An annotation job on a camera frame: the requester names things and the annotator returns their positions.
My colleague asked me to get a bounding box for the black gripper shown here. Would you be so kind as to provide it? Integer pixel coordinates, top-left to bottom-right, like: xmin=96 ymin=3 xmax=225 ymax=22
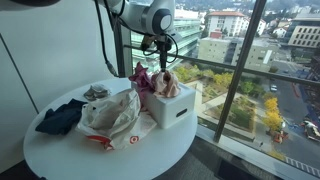
xmin=140 ymin=34 xmax=174 ymax=72

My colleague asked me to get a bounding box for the beige pink t-shirt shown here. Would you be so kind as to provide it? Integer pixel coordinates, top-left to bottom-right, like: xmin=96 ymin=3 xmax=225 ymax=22
xmin=151 ymin=71 xmax=181 ymax=98

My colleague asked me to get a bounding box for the magenta pink t-shirt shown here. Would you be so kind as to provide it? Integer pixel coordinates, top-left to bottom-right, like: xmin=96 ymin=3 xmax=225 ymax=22
xmin=129 ymin=62 xmax=154 ymax=111

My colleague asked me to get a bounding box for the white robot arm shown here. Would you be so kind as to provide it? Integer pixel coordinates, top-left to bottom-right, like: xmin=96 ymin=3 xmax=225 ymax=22
xmin=92 ymin=0 xmax=181 ymax=72

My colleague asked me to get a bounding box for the white storage container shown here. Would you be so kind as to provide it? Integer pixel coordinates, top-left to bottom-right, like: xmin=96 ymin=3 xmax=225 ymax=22
xmin=131 ymin=81 xmax=195 ymax=129

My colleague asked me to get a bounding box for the grey crumpled cloth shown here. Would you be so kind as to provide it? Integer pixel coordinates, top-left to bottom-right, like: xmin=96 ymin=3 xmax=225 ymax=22
xmin=83 ymin=84 xmax=110 ymax=101

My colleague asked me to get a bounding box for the white round table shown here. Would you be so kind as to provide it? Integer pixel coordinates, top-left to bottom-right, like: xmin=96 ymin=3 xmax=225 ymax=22
xmin=23 ymin=77 xmax=199 ymax=180

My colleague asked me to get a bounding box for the dark navy t-shirt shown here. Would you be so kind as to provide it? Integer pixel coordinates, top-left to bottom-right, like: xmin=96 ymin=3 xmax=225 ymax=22
xmin=35 ymin=99 xmax=85 ymax=135

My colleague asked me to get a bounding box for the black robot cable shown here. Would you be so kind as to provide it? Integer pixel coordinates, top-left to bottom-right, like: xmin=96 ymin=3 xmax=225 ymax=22
xmin=93 ymin=0 xmax=180 ymax=78

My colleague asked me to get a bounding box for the dark window frame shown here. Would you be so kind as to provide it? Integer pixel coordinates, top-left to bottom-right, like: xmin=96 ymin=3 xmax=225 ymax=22
xmin=109 ymin=0 xmax=320 ymax=144

